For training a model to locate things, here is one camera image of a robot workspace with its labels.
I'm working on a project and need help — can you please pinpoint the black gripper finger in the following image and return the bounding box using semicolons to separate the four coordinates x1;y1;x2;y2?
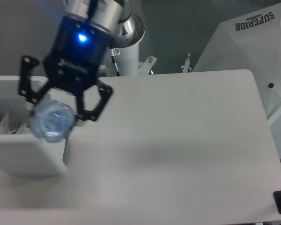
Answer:
74;78;113;127
18;55;52;117

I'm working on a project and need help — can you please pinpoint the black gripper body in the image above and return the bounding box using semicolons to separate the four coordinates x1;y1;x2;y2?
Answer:
43;16;111;94

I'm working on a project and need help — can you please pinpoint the crushed clear plastic bottle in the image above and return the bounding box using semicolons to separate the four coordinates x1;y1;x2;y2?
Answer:
28;99;76;143

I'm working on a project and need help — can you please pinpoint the clear plastic bag green stripe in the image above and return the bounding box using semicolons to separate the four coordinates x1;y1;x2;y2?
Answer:
8;121;30;135

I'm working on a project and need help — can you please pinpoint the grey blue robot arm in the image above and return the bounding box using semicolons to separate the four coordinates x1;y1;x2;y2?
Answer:
18;0;125;122

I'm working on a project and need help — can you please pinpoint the white printed paper trash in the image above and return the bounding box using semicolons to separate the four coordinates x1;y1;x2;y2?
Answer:
0;111;27;135

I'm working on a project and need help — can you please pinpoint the white plastic trash can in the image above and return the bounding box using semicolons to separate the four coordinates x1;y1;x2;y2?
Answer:
0;75;68;176

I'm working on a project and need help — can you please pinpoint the white umbrella with lettering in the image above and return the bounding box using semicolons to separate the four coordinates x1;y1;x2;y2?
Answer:
193;3;281;159

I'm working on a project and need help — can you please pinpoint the white metal base bracket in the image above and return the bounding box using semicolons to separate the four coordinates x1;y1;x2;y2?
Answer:
98;52;192;79

